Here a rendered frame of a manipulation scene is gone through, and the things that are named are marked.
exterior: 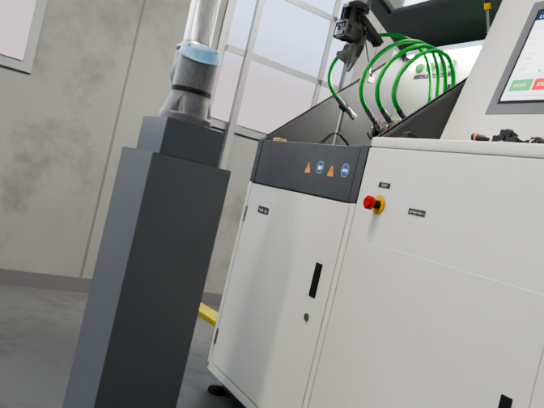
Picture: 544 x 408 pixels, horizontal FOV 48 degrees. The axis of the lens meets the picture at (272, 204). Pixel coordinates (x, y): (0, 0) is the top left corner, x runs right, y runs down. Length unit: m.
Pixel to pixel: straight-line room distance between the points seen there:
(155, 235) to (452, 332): 0.79
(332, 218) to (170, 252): 0.47
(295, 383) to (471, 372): 0.66
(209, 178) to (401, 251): 0.56
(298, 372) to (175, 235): 0.53
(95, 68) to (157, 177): 1.84
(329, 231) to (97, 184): 1.90
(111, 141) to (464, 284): 2.45
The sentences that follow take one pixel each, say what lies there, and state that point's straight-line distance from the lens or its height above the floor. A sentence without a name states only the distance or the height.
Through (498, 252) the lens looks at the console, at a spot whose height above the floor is 0.76.
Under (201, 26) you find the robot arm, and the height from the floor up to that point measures 1.20.
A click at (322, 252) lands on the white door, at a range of 1.77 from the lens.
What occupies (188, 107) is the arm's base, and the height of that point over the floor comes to 0.94.
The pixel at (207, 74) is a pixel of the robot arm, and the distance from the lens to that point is 1.74.
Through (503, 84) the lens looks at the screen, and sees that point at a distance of 1.79.
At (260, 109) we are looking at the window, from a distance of 3.79.
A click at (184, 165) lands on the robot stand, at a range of 1.65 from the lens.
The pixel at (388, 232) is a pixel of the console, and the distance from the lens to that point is 1.55.
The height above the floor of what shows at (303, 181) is 0.82.
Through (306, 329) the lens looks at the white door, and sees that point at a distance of 1.79.
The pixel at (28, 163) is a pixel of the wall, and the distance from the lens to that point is 3.33.
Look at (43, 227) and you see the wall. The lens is 3.39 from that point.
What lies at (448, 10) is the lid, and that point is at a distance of 2.33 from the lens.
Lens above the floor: 0.77
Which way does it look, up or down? 1 degrees down
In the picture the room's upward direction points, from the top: 13 degrees clockwise
